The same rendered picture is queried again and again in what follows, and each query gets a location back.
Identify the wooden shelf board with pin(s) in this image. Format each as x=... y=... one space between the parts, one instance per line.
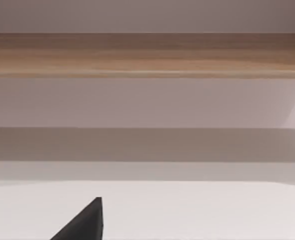
x=147 y=55

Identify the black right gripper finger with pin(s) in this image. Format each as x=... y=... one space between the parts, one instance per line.
x=90 y=222

